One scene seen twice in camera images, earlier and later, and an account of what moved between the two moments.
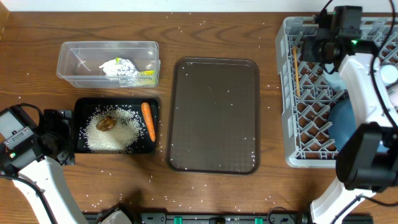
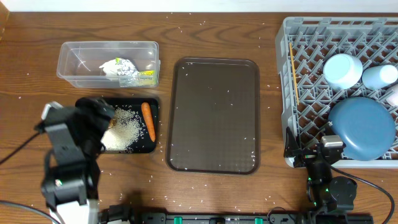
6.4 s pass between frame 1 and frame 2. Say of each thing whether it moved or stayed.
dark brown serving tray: stayed
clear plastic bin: stayed
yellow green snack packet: stayed
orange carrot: stayed
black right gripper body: moved
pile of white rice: stayed
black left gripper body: moved
